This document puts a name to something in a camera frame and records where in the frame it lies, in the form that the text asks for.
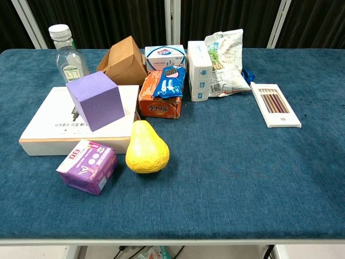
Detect white colored pencil box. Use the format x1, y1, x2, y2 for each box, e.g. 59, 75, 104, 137
250, 81, 302, 129

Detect black curtain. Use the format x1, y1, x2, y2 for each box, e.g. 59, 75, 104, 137
0, 0, 345, 54

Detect white blue tissue box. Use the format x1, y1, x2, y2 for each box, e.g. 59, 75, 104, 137
144, 44, 188, 72

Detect tall white box blue icons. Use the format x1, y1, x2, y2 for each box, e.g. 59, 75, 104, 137
187, 40, 213, 103

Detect white metal frame post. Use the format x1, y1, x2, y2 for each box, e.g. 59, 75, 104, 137
266, 0, 292, 49
164, 0, 181, 47
10, 0, 49, 50

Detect brown kraft paper box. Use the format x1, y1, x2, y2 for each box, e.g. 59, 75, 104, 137
96, 35, 148, 87

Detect blue carpet table cover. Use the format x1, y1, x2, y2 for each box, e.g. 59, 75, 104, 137
0, 48, 345, 240

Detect flat white USB box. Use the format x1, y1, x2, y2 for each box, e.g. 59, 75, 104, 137
18, 85, 140, 157

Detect purple sanitary pad pack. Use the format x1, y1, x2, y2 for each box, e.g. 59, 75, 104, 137
56, 139, 118, 196

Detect white green snack bag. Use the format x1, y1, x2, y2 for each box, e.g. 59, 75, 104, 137
204, 28, 252, 98

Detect purple foam cube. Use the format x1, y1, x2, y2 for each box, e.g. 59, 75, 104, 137
65, 71, 126, 132

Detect orange cardboard box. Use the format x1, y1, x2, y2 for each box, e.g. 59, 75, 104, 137
138, 70, 184, 119

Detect white green plastic bag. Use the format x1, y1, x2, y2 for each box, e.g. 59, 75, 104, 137
134, 246, 173, 259

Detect clear plastic bottle white cap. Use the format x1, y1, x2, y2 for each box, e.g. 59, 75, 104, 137
48, 24, 90, 84

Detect blue plastic wrapper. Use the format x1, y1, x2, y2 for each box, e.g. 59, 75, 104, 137
241, 68, 256, 85

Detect blue cookie snack pack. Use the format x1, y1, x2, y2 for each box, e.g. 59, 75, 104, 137
152, 66, 187, 99

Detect white table leg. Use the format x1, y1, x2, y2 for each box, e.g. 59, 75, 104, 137
64, 245, 85, 259

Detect yellow pear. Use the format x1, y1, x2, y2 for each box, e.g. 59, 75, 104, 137
125, 120, 170, 174

